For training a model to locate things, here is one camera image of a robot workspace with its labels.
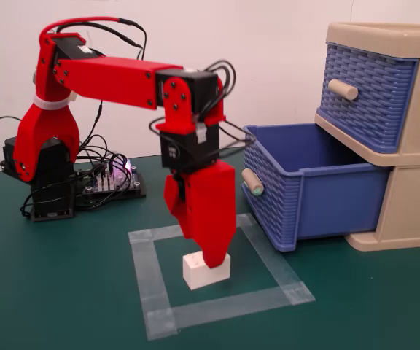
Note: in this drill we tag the white toy brick cube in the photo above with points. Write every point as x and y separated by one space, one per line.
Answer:
195 273

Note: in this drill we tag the white zip tie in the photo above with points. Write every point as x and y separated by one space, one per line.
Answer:
49 104

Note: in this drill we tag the translucent tape strip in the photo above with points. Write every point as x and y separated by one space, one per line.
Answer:
151 233
232 304
149 280
286 280

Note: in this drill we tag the controller board on black plate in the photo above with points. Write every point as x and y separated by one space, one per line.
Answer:
122 184

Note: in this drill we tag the red gripper housing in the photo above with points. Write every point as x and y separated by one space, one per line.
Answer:
213 189

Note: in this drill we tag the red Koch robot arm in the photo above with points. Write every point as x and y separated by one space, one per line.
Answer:
115 80

